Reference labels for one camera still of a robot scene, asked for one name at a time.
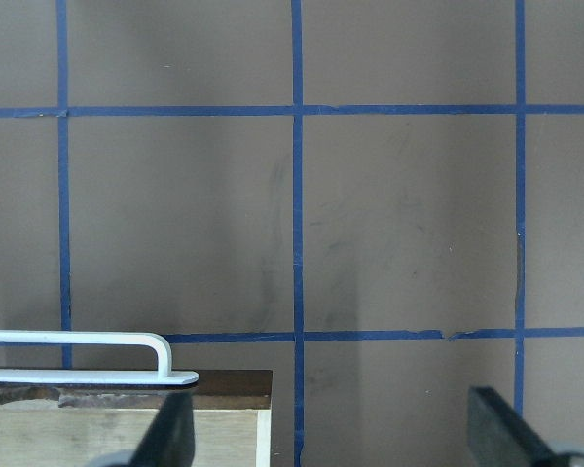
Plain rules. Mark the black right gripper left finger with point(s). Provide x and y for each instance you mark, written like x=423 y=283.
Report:
x=170 y=438

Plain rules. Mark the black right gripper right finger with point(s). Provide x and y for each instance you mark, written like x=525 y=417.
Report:
x=498 y=436

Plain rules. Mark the white drawer handle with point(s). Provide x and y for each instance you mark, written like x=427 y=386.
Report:
x=164 y=375

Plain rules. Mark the dark wooden drawer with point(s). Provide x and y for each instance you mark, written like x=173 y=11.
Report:
x=102 y=425

